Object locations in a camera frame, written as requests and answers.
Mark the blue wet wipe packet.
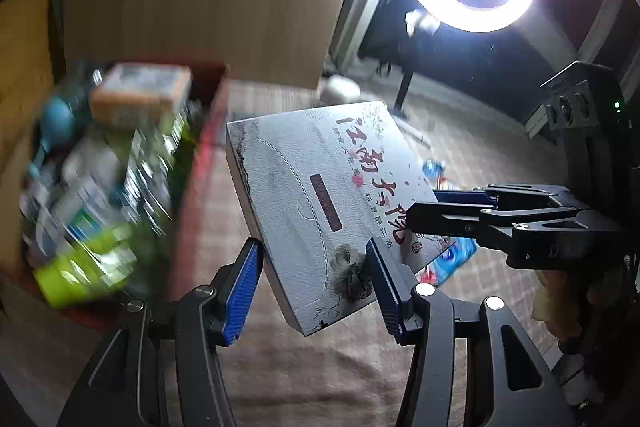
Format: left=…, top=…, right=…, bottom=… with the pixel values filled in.
left=416, top=237, right=477, bottom=286

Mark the green snack bag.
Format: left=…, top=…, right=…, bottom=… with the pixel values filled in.
left=34, top=223, right=138, bottom=309

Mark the checkered tablecloth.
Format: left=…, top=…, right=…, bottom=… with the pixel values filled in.
left=188, top=81, right=572, bottom=427

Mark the red cardboard box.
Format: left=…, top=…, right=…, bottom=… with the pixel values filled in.
left=1, top=60, right=229, bottom=300

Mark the teal rubber bulb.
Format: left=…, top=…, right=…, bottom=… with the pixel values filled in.
left=27, top=96, right=76, bottom=179

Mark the orange labelled carton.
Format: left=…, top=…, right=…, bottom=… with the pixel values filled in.
left=89, top=63, right=192, bottom=129

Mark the black light stand pole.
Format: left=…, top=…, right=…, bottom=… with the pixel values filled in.
left=392, top=69, right=413, bottom=117

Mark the pine wood panel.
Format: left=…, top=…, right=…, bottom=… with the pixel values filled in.
left=0, top=0, right=57, bottom=172

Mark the person's right hand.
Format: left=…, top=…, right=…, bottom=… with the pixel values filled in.
left=532, top=270, right=582, bottom=341

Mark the white round plastic device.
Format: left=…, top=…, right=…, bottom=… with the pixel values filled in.
left=319, top=75, right=361, bottom=105

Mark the white printed box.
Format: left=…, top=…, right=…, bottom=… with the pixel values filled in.
left=226, top=101, right=453, bottom=336

